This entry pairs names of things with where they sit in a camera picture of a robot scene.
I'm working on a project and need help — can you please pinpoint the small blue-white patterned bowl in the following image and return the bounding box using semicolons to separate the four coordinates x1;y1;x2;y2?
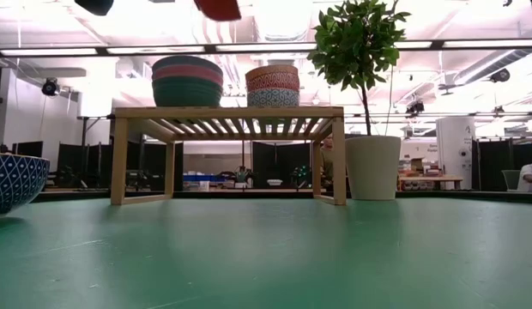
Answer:
247;88;301;107

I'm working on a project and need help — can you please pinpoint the small orange patterned bowl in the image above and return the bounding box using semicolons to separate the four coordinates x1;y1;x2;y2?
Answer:
245;70;301;93

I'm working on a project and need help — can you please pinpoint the small bowl light blue inside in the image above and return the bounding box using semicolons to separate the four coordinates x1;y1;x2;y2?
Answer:
245;64;299;75

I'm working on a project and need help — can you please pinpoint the stack of plain bowls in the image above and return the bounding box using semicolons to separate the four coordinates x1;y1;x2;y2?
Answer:
152;64;225;107

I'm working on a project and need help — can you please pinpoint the large red bowl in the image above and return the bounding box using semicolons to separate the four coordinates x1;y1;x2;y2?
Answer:
193;0;243;22

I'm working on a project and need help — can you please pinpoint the slatted wooden shelf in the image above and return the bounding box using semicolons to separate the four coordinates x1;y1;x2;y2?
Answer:
110;105;348;207

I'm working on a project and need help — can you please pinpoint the black partition panel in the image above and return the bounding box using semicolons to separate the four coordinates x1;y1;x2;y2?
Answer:
56;141;117;190
475;139;532;192
251;141;312;189

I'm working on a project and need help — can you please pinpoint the small spiky potted plant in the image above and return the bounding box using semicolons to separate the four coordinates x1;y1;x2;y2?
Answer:
234;165;255;189

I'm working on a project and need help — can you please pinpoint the person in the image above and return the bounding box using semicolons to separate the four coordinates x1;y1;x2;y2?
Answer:
320;136;336;190
517;148;532;193

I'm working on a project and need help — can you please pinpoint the blue storage bin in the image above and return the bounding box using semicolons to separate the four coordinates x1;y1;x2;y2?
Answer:
183;173;227;182

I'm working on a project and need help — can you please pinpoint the white plant pot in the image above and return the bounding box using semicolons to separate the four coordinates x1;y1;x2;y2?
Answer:
344;135;402;202

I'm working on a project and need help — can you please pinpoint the green table mat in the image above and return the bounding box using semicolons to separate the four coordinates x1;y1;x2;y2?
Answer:
0;197;532;309

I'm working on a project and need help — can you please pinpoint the green leafy small tree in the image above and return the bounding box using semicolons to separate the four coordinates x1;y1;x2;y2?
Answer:
307;0;412;137

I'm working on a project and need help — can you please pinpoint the long wooden table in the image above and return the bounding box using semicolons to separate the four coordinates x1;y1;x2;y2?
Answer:
397;173;464;191

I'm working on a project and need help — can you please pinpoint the white cylindrical column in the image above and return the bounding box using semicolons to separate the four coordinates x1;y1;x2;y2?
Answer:
435;116;478;191

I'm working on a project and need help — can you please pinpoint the black switched-off monitor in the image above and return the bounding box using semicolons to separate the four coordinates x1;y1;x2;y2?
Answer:
11;140;45;158

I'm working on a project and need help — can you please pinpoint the green chair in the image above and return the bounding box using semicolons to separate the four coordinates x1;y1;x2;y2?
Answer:
500;169;522;192

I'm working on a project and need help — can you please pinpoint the blue diamond bowl yellow inside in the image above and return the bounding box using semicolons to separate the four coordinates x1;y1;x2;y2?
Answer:
0;151;51;215

